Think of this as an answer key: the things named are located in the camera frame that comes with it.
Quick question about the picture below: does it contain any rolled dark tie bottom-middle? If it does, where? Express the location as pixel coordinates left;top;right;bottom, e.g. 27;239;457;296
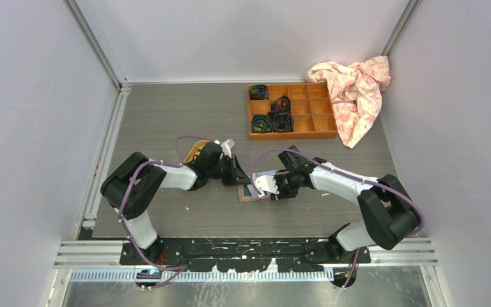
267;111;295;132

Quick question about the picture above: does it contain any rolled dark tie top-left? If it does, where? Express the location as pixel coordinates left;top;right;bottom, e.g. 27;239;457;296
249;84;269;100

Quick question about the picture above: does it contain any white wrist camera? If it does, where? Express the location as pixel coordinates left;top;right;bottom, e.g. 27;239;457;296
214;139;235;157
253;175;279;198

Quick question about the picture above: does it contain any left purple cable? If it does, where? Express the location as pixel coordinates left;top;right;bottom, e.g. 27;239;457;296
117;135;212;289

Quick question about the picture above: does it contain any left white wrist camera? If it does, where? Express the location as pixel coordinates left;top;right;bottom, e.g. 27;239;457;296
214;139;235;157

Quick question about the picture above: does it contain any yellow oval card tray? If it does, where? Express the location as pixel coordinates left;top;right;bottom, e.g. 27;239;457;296
183;139;210;164

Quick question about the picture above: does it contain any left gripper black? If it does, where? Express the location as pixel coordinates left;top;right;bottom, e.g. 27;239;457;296
207;153;251;186

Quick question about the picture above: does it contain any rolled dark tie middle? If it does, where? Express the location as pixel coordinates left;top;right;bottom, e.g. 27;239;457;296
270;95;291;113

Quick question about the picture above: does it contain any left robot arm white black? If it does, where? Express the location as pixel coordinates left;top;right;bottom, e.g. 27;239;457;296
100;139;251;264

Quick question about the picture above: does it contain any wooden compartment organizer box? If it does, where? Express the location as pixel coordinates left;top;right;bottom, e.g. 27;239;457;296
247;83;338;141

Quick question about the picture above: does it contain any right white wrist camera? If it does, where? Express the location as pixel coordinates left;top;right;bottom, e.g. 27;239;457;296
253;175;279;198

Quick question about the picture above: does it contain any aluminium frame rail front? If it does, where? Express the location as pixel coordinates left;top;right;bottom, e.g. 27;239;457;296
54;237;438;287

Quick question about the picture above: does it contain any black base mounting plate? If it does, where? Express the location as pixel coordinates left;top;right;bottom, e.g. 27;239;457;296
119;237;371;273

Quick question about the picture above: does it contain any rolled dark tie bottom-left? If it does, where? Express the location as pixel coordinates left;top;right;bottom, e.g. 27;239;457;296
251;114;272;134

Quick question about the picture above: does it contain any brown leather card holder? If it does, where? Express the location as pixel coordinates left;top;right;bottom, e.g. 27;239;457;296
238;170;276;202

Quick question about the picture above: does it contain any pink floral crumpled cloth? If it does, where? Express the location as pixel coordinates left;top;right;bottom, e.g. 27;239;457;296
305;56;391;149

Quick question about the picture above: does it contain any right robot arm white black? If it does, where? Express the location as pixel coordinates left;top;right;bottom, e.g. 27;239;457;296
275;146;423;263

